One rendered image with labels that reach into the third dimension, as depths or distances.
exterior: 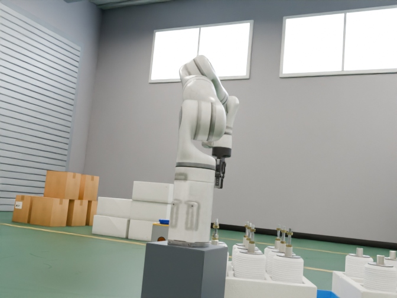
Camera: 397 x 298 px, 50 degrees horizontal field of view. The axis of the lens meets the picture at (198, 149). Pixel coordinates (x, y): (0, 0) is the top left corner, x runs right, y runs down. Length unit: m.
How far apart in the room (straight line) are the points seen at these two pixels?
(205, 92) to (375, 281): 0.78
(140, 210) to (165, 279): 3.13
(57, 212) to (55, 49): 3.59
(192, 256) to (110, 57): 7.75
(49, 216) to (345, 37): 4.82
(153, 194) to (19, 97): 3.66
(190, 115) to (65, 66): 6.96
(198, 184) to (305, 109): 5.80
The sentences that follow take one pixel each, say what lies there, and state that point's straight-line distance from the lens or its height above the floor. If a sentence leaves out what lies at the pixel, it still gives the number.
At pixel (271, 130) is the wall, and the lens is 6.73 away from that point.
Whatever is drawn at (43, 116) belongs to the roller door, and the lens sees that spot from 7.41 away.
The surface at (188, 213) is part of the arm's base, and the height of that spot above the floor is 0.37.
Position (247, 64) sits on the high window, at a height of 2.68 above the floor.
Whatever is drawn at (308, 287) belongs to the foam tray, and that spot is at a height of 0.18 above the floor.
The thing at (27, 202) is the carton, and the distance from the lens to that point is 5.11.
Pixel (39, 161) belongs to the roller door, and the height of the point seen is 0.82.
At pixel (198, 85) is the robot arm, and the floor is 0.70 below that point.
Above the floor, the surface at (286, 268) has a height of 0.22.
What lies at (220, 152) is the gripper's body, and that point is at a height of 0.59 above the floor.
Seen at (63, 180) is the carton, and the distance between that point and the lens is 4.96.
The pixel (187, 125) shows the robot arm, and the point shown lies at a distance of 0.94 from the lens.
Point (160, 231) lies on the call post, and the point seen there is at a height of 0.29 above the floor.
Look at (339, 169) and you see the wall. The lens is 6.46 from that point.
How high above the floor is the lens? 0.40
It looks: 7 degrees up
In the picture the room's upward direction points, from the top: 5 degrees clockwise
